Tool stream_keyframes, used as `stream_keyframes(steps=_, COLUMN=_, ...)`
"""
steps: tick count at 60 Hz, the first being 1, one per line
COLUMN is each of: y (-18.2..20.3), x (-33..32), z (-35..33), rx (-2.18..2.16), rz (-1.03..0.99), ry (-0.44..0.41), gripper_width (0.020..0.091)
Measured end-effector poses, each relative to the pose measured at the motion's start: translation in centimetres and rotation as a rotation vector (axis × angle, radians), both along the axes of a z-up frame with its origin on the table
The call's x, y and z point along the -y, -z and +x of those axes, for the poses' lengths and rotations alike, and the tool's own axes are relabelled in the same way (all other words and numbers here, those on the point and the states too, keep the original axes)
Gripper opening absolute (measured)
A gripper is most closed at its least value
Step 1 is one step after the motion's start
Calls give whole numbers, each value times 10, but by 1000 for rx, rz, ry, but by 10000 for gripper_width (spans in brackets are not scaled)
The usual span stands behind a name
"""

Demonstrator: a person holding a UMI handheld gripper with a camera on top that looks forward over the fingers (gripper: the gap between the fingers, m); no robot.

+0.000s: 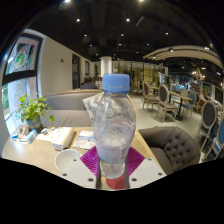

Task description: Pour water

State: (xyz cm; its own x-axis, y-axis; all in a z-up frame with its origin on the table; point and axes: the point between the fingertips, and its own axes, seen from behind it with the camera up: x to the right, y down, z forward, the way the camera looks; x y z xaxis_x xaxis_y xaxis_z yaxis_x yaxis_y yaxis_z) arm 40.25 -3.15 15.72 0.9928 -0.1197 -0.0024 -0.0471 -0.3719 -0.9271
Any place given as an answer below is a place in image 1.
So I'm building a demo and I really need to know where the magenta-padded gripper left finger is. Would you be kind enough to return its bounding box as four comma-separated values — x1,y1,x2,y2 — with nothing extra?
59,145,101,190

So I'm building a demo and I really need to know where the white round pillar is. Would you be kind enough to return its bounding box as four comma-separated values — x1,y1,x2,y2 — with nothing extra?
100,55,113,78

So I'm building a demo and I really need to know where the green potted plant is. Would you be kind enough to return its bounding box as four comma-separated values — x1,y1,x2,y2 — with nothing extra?
13,93,56,133

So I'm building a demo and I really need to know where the clear bottle with blue cap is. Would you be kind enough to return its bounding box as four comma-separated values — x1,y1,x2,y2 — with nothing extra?
92,73,137,180

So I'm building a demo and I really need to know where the small blue box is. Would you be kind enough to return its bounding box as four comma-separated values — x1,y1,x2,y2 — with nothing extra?
26,129,38,144

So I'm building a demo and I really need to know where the flat round red coaster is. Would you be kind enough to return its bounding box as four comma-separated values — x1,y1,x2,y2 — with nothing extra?
105,171,127,190

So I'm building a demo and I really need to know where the brown paper pad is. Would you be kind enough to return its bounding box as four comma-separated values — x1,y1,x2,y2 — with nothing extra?
17,124,31,138

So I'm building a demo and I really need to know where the orange and white box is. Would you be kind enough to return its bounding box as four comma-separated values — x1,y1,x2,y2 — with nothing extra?
51,126,75,152

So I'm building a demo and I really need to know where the small white blue packet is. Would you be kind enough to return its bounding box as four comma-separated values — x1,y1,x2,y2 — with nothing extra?
72,129,96,150

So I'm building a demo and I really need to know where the grey white chevron cushion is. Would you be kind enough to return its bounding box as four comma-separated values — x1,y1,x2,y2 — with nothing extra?
82,91,105,121

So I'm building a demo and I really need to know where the window with colourful poster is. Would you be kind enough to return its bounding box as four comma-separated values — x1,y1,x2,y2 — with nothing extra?
1,32,44,134

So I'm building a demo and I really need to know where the white mug with dark lettering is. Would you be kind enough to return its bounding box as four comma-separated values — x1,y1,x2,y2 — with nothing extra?
53,148,83,174

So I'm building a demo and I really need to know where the group of ceiling spotlights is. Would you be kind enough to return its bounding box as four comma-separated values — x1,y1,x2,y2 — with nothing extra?
63,0,174,54

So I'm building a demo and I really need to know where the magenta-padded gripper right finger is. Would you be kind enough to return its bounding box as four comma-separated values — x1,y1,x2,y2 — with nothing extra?
124,146,167,190

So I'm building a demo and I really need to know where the person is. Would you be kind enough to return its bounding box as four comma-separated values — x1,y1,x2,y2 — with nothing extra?
79,75,99,90

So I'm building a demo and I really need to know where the dark grey tufted armchair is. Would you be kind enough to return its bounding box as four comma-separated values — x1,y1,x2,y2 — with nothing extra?
137,125,202,176

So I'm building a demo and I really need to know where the grey curved sofa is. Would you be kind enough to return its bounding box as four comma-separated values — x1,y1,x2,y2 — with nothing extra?
39,89,138,129

